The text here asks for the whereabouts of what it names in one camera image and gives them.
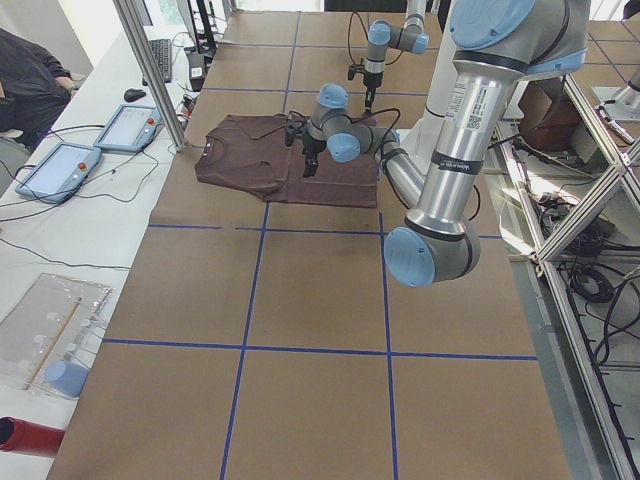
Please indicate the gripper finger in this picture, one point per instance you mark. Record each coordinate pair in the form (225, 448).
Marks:
(311, 167)
(369, 99)

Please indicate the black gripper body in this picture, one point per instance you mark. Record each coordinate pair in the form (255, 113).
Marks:
(313, 148)
(370, 82)

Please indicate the dark brown t-shirt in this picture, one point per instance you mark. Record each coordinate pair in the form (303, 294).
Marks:
(248, 153)

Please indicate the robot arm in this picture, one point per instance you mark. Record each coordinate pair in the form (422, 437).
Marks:
(496, 45)
(411, 37)

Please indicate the black keyboard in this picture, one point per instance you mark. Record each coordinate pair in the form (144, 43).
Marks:
(161, 50)

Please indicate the far blue teach pendant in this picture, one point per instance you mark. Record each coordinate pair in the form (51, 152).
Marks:
(130, 129)

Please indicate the blue teach pendant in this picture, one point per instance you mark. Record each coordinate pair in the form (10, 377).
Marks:
(130, 129)
(60, 174)

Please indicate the black computer mouse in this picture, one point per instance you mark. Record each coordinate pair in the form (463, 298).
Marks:
(133, 94)

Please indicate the near blue teach pendant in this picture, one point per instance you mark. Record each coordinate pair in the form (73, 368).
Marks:
(60, 174)

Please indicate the seated person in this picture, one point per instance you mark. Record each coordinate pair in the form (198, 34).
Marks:
(35, 89)

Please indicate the clear plastic bag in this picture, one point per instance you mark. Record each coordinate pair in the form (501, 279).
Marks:
(58, 318)

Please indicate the light blue cup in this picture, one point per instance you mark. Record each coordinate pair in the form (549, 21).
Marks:
(67, 377)

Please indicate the red cylinder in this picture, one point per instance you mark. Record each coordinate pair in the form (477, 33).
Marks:
(28, 438)

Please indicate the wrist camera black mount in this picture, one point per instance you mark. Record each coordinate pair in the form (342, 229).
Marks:
(295, 126)

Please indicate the aluminium frame rack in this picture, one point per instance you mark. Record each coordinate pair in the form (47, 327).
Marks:
(571, 210)

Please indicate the aluminium frame post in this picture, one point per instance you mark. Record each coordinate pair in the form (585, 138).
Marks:
(135, 33)

